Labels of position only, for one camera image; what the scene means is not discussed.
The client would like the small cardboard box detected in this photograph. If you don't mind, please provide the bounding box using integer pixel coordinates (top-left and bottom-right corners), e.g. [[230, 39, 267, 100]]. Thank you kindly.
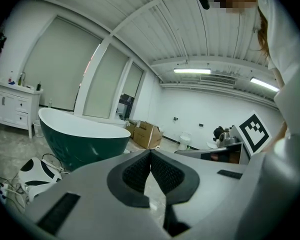
[[126, 119, 138, 139]]

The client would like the medium grey roller blind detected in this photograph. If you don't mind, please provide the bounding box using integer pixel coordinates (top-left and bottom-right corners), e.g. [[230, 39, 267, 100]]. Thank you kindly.
[[82, 45, 130, 119]]

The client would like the white toilet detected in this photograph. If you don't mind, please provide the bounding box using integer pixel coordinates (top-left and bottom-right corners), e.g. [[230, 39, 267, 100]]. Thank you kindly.
[[177, 131, 192, 150]]

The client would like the green and white bathtub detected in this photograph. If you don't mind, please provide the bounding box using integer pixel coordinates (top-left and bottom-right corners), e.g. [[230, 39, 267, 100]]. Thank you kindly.
[[37, 107, 132, 172]]

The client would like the wide grey roller blind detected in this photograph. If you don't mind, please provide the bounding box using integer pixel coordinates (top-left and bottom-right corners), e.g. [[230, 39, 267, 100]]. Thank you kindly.
[[23, 16, 103, 112]]

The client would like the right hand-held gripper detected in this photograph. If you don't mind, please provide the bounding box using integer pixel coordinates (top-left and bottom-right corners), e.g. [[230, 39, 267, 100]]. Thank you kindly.
[[174, 110, 273, 165]]

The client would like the white vanity cabinet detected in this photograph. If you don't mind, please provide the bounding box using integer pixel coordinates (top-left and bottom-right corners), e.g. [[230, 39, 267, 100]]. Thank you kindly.
[[0, 80, 44, 139]]

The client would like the teal and red power tool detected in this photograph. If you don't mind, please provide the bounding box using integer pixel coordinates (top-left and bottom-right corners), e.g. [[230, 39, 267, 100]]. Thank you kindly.
[[213, 125, 239, 149]]

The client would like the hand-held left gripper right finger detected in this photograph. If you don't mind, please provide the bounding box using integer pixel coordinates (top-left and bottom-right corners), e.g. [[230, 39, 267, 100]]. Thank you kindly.
[[149, 148, 268, 237]]

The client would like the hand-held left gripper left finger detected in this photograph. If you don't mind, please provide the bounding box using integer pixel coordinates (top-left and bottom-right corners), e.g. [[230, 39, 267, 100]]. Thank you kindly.
[[27, 148, 167, 240]]

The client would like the narrow grey roller blind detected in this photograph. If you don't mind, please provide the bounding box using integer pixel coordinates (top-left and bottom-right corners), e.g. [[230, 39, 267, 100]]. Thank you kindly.
[[121, 62, 144, 98]]

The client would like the large cardboard box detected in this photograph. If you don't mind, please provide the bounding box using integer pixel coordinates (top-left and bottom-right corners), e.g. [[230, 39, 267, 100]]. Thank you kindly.
[[132, 120, 164, 150]]

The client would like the ceiling light tube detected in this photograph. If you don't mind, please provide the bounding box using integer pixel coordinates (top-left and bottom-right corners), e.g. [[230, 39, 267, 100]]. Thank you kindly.
[[173, 67, 212, 75], [249, 76, 281, 93]]

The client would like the white and black round device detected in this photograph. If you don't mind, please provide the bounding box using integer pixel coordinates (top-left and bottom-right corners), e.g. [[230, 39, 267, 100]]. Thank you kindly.
[[16, 157, 64, 205]]

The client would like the person's right forearm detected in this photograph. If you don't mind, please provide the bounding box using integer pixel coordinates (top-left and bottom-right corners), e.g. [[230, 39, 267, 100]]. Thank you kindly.
[[261, 120, 289, 153]]

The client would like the bundle of white cables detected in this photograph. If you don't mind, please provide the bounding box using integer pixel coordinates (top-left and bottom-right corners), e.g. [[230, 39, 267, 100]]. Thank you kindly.
[[0, 176, 28, 214]]

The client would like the ceiling air vent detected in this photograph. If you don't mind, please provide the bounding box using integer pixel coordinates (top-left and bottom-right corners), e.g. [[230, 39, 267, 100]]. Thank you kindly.
[[199, 75, 237, 86]]

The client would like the white wire waste bin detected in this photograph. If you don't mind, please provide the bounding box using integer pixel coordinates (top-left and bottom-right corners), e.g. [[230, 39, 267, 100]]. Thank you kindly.
[[32, 120, 44, 138]]

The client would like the white power strip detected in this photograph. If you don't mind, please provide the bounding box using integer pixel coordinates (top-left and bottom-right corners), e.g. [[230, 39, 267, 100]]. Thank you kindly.
[[0, 182, 10, 200]]

